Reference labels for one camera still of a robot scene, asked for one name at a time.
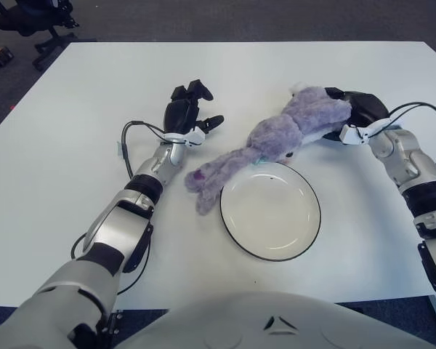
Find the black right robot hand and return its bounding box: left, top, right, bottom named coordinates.
left=321, top=86, right=392, bottom=146

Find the purple plush bunny doll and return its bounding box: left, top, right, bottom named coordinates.
left=183, top=83, right=352, bottom=217

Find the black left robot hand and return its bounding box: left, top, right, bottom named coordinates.
left=161, top=79, right=225, bottom=148

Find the white plate black rim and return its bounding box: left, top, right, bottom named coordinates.
left=219, top=161, right=323, bottom=262

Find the black table bracket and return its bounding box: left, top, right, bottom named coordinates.
left=107, top=308, right=124, bottom=335

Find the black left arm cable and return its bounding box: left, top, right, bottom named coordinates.
left=70, top=120, right=168, bottom=295

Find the silver robot torso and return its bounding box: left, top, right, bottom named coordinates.
left=116, top=290, right=436, bottom=349

